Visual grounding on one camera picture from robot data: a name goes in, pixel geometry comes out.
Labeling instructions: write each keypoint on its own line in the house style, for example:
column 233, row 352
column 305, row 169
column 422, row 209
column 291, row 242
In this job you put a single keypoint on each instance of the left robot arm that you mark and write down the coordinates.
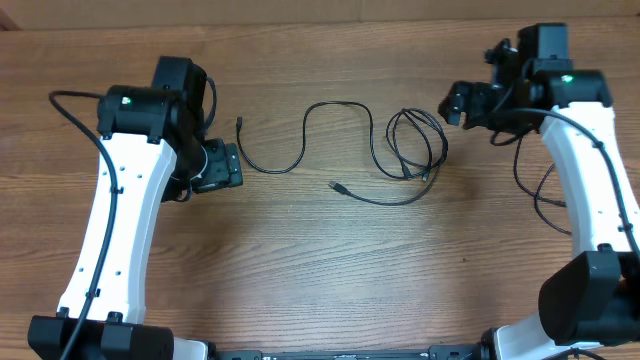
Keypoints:
column 153, row 148

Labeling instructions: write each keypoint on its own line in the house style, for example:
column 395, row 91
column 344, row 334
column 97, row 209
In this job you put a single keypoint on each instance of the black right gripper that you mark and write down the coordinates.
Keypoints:
column 477, row 97

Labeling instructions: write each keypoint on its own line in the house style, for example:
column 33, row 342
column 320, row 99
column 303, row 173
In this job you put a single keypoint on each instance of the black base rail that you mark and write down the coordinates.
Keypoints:
column 434, row 352

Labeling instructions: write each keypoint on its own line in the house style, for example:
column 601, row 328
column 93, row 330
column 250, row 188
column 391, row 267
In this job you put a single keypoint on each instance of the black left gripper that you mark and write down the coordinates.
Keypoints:
column 226, row 168

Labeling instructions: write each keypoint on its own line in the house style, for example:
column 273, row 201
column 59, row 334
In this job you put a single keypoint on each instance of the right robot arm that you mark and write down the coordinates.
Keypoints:
column 593, row 301

